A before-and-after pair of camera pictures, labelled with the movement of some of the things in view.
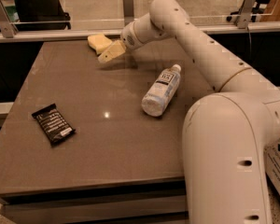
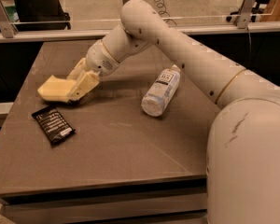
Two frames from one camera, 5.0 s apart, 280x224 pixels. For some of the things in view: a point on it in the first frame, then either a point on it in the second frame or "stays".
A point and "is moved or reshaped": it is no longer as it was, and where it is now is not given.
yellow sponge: (99, 42) is moved or reshaped
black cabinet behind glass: (39, 8) stays
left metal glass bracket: (7, 27) stays
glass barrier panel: (113, 6) stays
